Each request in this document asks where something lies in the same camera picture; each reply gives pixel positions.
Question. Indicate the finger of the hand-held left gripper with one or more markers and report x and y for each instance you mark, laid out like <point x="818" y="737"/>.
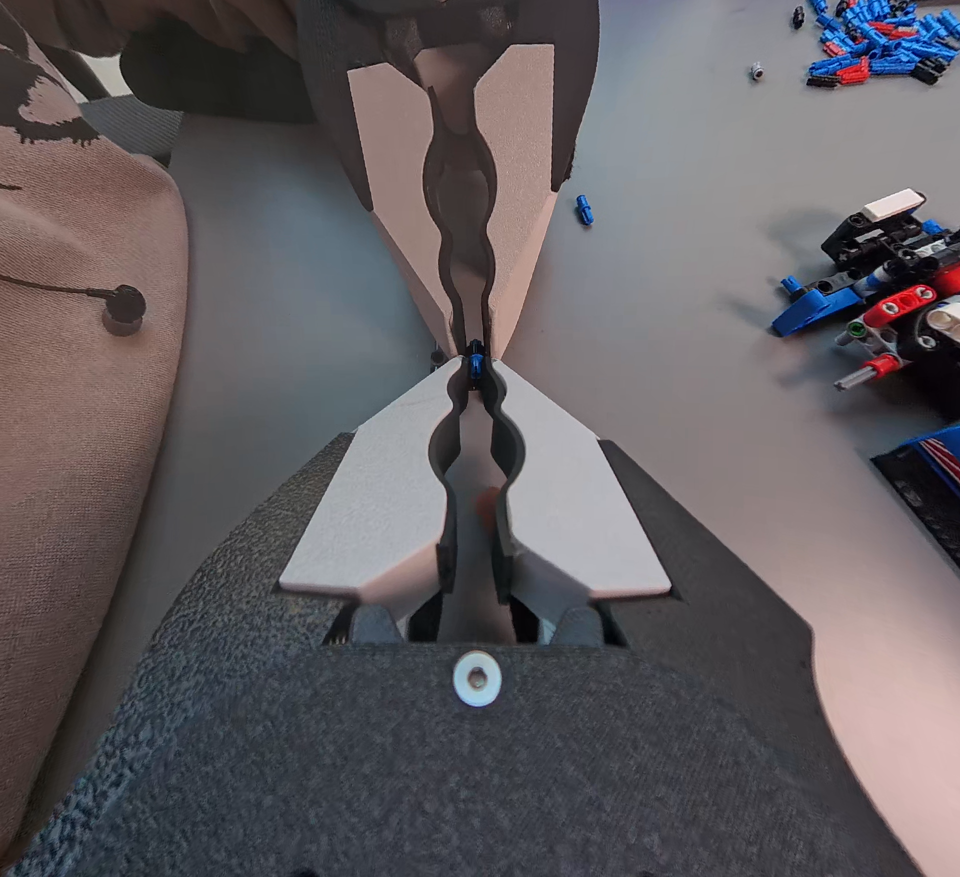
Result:
<point x="525" y="142"/>
<point x="390" y="164"/>

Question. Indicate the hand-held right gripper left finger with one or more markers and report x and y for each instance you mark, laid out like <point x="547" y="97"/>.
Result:
<point x="367" y="517"/>

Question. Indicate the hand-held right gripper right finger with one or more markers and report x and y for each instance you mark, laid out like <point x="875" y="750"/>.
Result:
<point x="585" y="517"/>

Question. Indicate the black brick connector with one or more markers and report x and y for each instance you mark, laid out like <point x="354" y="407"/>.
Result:
<point x="475" y="384"/>

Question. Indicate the grey desk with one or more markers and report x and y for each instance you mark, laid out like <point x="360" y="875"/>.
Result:
<point x="675" y="404"/>

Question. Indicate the person's right hand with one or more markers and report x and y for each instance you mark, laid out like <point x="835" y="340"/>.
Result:
<point x="487" y="506"/>

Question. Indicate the black padded wrist rest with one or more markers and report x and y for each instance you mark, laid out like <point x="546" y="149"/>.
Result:
<point x="225" y="89"/>

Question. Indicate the person's beige hoodie torso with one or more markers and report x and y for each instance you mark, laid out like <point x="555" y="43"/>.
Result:
<point x="75" y="442"/>

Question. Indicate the pile of blue red pins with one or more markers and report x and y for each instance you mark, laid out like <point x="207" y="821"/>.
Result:
<point x="885" y="44"/>

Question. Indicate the toy brick race car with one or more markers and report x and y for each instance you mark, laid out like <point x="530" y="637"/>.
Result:
<point x="900" y="292"/>

